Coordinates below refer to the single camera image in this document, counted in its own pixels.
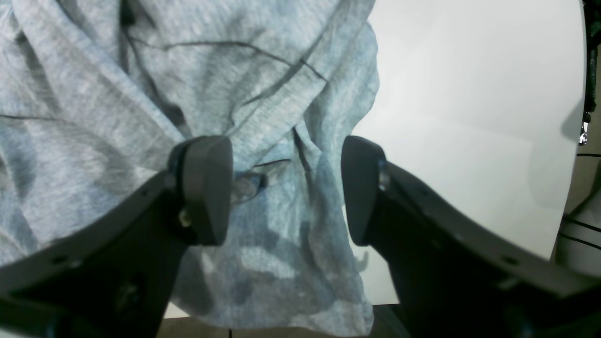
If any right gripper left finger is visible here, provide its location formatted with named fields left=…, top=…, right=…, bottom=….
left=0, top=136, right=233, bottom=338

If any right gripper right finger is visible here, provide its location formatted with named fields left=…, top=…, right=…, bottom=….
left=341, top=136, right=600, bottom=338

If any grey T-shirt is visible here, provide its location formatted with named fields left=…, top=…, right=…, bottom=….
left=0, top=0, right=378, bottom=338

